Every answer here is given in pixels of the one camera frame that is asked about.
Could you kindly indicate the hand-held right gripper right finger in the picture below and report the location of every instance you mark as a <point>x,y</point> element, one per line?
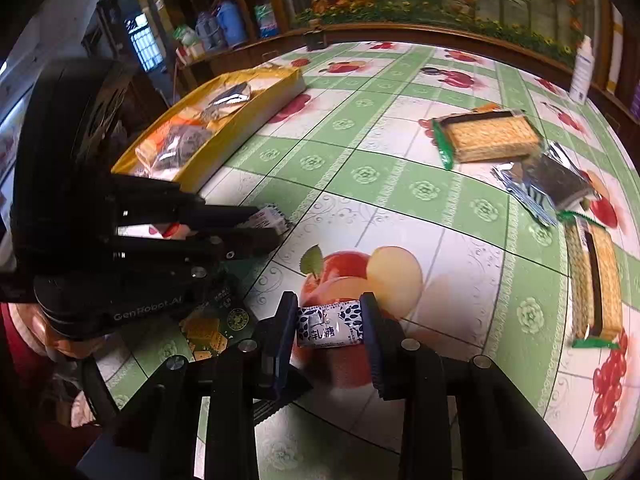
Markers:
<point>372,355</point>

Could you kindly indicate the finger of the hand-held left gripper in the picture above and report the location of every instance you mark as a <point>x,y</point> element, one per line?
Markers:
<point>190,210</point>
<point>235,245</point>

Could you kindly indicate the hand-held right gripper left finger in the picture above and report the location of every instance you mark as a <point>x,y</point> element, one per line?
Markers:
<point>287,345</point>

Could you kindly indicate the white blue patterned candy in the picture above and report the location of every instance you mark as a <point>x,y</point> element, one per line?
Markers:
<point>325,327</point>
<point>267,217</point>

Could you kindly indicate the large orange snack bag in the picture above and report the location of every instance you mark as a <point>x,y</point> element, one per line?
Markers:
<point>182,145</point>

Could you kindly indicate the orange cracker packet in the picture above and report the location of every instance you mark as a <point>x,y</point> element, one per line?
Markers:
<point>147,152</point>

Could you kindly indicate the yellow cardboard tray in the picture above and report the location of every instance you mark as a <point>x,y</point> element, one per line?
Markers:
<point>240,125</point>

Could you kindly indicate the silver foil snack packet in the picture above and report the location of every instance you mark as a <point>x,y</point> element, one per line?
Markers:
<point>230,97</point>
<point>555,180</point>

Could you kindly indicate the clear green-ended cracker packet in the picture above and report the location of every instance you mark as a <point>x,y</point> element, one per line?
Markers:
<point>487,135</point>
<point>607,280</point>

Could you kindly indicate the person's left hand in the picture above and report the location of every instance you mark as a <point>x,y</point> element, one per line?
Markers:
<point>65,347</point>

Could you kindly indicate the dark green cracker bag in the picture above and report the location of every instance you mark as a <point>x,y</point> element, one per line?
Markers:
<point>215,332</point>

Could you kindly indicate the barred window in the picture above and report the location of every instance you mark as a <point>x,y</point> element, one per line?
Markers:
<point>145,42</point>

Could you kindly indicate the fruit print green tablecloth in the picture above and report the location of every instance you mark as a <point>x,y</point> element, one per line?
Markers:
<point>400,200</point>

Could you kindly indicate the small yellow box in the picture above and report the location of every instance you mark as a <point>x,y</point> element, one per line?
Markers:
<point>196,51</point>

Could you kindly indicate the green white bag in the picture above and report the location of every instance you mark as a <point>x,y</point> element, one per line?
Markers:
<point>185,36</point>

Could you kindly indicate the grey thermos flask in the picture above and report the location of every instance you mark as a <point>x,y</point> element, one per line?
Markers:
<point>207,32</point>

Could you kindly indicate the blue thermos flask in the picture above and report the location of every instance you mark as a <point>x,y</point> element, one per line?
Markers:
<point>232,22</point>

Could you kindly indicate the dark glass bottle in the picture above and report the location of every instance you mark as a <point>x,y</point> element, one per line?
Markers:
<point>314,37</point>

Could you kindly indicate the small orange snack packet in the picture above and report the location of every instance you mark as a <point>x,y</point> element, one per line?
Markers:
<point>487,108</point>

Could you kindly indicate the white spray bottle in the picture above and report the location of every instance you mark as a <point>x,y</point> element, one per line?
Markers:
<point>582,75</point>

